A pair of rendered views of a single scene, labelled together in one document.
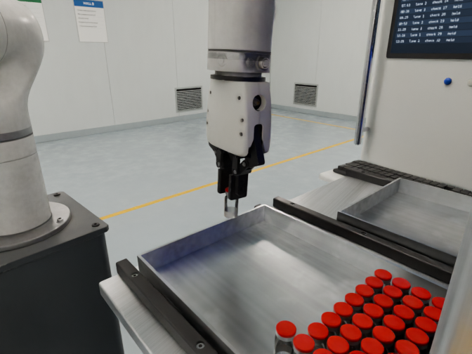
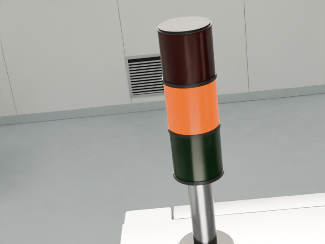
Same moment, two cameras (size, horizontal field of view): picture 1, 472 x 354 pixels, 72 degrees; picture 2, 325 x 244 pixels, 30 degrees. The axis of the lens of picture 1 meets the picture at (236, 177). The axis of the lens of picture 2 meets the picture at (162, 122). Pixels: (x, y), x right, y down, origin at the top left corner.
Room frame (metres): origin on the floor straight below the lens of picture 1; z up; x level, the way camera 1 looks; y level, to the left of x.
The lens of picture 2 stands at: (-0.33, -0.54, 2.50)
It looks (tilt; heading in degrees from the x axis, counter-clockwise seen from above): 24 degrees down; 45
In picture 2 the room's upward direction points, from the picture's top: 7 degrees counter-clockwise
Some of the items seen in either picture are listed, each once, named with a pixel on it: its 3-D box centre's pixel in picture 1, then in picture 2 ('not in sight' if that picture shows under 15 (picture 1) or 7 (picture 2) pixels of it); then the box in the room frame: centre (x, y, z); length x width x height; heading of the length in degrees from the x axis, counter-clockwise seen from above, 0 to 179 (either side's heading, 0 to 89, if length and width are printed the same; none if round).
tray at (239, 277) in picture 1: (286, 285); not in sight; (0.35, -0.07, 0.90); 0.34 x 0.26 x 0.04; 41
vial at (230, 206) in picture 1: (231, 203); not in sight; (0.46, 0.01, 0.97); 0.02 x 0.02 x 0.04
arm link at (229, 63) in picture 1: (239, 64); not in sight; (0.46, -0.01, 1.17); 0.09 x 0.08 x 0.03; 37
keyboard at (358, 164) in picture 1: (400, 181); not in sight; (0.93, -0.51, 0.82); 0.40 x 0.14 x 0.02; 36
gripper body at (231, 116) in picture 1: (236, 110); not in sight; (0.46, 0.00, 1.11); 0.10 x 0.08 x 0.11; 37
